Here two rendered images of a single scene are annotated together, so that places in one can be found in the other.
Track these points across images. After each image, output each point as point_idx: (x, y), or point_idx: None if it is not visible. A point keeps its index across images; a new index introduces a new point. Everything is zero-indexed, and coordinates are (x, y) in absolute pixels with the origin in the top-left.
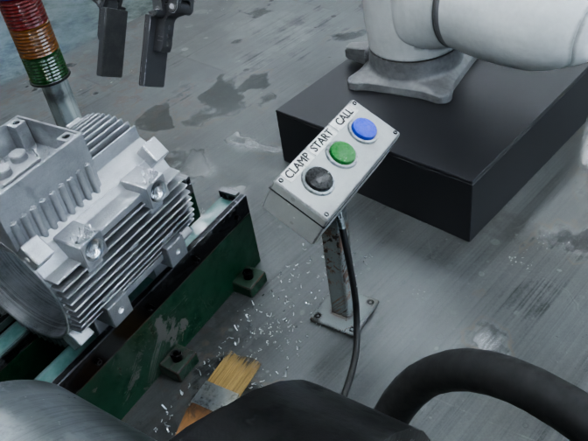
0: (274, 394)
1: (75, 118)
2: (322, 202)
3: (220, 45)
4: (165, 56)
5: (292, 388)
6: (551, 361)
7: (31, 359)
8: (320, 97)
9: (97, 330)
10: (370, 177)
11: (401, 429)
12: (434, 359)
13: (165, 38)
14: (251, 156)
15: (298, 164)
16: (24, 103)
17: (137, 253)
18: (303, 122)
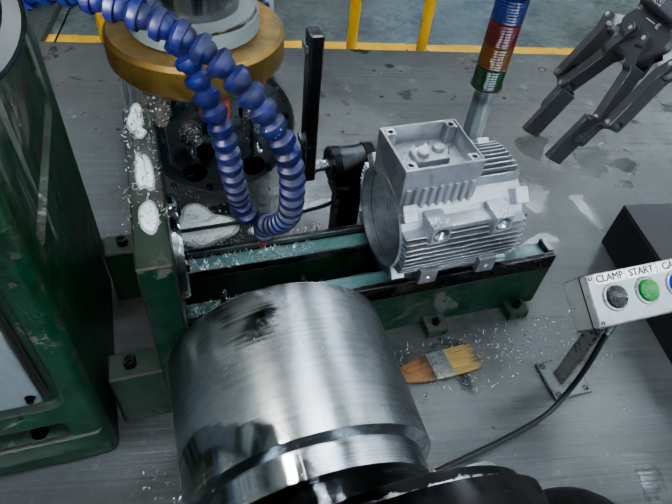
0: (521, 482)
1: (481, 120)
2: (606, 313)
3: None
4: (576, 146)
5: (530, 484)
6: None
7: (356, 259)
8: (666, 218)
9: (405, 275)
10: None
11: None
12: (604, 502)
13: (586, 137)
14: (579, 220)
15: (611, 276)
16: (453, 75)
17: (462, 251)
18: (637, 228)
